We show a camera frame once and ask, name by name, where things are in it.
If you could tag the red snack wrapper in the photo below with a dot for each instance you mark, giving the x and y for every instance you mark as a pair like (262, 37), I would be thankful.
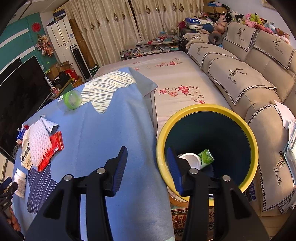
(57, 146)

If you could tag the floral bed sheet mattress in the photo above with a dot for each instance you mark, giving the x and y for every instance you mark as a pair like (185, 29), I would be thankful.
(175, 88)

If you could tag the black neck pillow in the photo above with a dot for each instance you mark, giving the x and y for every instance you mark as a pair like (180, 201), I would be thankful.
(215, 38)

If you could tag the white instant noodle cup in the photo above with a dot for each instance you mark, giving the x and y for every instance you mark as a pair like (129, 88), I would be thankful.
(193, 160)

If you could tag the white papers on sofa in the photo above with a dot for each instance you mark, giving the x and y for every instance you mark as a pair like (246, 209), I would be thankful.
(288, 119)

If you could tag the stacked plastic basins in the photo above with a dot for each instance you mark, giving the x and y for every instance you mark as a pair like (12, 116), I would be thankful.
(175, 200)

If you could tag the beige sofa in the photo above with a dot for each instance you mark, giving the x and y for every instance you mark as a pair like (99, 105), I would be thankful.
(255, 72)

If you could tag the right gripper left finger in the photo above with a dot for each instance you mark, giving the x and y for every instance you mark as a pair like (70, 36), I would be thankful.
(59, 217)

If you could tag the white foam fruit net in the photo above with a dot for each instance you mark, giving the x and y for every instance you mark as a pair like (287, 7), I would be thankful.
(39, 142)

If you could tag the white black printed carton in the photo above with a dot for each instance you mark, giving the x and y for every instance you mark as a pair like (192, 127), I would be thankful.
(25, 155)

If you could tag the patterned red rug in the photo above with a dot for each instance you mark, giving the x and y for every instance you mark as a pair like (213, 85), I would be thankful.
(179, 216)

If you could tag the blue tablecloth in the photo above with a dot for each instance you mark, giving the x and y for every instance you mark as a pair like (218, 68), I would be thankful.
(140, 210)

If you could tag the row of plush toys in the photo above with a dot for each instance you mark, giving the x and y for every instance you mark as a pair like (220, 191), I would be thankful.
(255, 21)

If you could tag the person's left hand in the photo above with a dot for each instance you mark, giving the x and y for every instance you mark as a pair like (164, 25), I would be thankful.
(13, 221)

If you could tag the small white pill bottle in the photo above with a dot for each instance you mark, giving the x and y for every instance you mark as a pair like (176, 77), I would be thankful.
(20, 179)

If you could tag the red blue tissue pack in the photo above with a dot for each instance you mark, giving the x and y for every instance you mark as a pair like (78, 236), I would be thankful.
(21, 132)

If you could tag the yellow rimmed green trash bin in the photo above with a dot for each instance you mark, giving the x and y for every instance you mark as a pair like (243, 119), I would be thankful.
(228, 137)

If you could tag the light blue document bag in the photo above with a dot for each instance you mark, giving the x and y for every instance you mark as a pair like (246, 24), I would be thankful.
(289, 154)

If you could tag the wooden green tv stand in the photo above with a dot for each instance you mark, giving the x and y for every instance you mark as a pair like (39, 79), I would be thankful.
(63, 86)

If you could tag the white cabinet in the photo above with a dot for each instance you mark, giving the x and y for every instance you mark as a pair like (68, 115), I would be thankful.
(62, 37)

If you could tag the black flat screen television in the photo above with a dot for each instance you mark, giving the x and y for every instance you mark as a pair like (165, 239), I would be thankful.
(22, 94)

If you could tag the green coconut water bottle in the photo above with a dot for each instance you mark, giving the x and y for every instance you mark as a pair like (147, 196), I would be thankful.
(206, 158)

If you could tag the black tower fan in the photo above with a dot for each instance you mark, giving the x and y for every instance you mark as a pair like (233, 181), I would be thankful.
(80, 62)

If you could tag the dried flower wall decoration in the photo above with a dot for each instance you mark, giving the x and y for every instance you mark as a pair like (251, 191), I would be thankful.
(43, 45)

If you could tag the right beige curtain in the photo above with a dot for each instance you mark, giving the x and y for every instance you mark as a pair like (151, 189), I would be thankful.
(153, 17)

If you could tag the beige curtain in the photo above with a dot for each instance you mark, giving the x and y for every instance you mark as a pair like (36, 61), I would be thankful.
(153, 17)
(106, 26)

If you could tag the left beige curtain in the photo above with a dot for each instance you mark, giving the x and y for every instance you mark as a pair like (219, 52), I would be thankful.
(106, 26)

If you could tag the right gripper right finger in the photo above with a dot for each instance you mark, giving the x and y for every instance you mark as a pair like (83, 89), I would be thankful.
(234, 218)

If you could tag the low cluttered glass table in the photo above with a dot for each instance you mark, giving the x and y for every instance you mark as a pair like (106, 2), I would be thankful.
(140, 50)

